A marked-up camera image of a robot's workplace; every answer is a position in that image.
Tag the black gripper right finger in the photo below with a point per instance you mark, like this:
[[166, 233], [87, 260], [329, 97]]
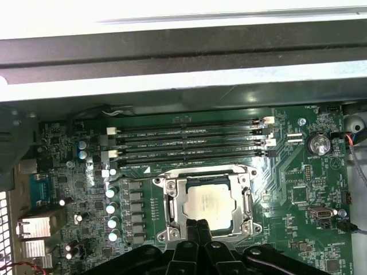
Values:
[[220, 260]]

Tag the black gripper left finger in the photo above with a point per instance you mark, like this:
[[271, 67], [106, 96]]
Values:
[[177, 260]]

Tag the silver CPU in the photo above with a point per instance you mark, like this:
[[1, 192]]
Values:
[[212, 203]]

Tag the metal socket cover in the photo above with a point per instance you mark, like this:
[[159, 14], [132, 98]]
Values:
[[181, 194]]

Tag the CPU socket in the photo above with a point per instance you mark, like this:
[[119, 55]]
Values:
[[164, 235]]

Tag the green motherboard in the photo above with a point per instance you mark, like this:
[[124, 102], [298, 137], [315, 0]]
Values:
[[286, 177]]

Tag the round coin battery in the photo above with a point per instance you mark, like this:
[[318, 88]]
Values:
[[319, 144]]

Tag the black PC case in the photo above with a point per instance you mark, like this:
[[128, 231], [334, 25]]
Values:
[[172, 57]]

